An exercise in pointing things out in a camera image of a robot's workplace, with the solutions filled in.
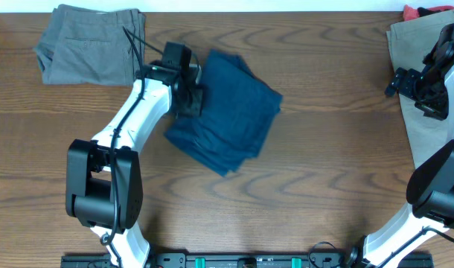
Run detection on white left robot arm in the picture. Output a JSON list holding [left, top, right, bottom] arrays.
[[60, 42, 202, 267]]

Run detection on navy blue shorts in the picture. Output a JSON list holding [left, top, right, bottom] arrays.
[[164, 50, 283, 176]]

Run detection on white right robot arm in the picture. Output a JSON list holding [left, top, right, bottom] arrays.
[[346, 23, 454, 267]]

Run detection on khaki beige shorts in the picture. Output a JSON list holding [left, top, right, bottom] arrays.
[[385, 10, 454, 167]]

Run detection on folded grey shorts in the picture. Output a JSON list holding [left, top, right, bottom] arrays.
[[34, 4, 146, 86]]

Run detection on red garment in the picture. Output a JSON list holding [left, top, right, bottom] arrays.
[[403, 5, 454, 21]]

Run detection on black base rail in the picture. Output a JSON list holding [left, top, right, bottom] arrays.
[[60, 252, 435, 268]]

